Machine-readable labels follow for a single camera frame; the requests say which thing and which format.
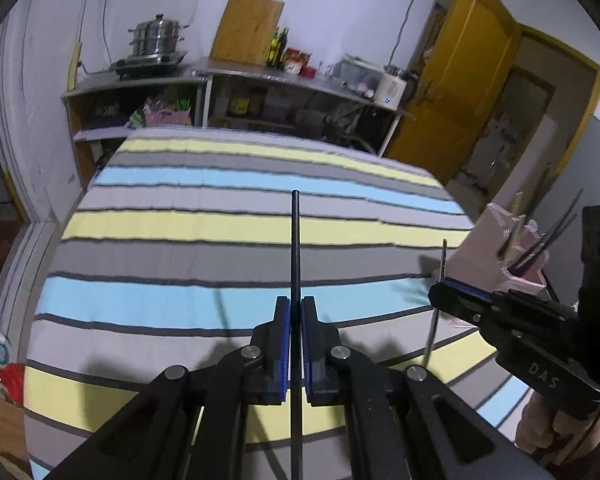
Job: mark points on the black chopstick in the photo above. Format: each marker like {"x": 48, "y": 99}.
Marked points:
{"x": 553, "y": 225}
{"x": 431, "y": 332}
{"x": 550, "y": 242}
{"x": 295, "y": 240}

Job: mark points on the red snack packets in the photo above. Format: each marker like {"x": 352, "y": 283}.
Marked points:
{"x": 298, "y": 61}

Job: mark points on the red plastic bag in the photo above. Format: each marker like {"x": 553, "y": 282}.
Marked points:
{"x": 12, "y": 377}

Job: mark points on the white kitchen appliance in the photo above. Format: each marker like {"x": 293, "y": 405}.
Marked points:
{"x": 391, "y": 90}

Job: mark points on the yellow door frame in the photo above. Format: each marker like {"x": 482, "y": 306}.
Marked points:
{"x": 597, "y": 90}

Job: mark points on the striped bed sheet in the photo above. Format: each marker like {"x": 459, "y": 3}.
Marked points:
{"x": 180, "y": 220}

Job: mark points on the person's right hand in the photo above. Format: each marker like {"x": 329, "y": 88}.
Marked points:
{"x": 537, "y": 425}

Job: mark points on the low steel shelf unit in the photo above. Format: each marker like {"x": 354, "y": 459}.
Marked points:
{"x": 130, "y": 87}

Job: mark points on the yellow packet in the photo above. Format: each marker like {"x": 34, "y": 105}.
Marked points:
{"x": 240, "y": 105}

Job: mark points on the dark oil bottle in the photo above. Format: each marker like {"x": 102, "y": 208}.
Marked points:
{"x": 283, "y": 50}
{"x": 273, "y": 52}

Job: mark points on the grey kitchen appliance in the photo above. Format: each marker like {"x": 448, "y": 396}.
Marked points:
{"x": 360, "y": 72}

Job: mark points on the pink utensil holder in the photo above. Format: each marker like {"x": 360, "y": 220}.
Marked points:
{"x": 480, "y": 255}

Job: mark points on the pink basket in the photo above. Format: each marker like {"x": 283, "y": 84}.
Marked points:
{"x": 167, "y": 116}

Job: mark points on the steel steamer pot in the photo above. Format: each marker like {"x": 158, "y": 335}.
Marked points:
{"x": 157, "y": 35}

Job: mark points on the wooden cutting board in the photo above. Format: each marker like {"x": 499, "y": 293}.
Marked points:
{"x": 247, "y": 27}

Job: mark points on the wooden chopstick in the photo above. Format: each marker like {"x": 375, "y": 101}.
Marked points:
{"x": 514, "y": 220}
{"x": 517, "y": 240}

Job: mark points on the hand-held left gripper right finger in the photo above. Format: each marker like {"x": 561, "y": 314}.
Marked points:
{"x": 307, "y": 345}

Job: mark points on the yellow door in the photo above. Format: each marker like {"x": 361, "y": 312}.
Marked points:
{"x": 455, "y": 85}

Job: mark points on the long steel table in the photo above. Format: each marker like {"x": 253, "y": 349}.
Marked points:
{"x": 280, "y": 77}

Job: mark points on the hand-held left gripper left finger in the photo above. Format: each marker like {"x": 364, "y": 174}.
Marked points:
{"x": 281, "y": 345}

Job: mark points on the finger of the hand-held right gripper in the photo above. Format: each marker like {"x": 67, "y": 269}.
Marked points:
{"x": 462, "y": 296}

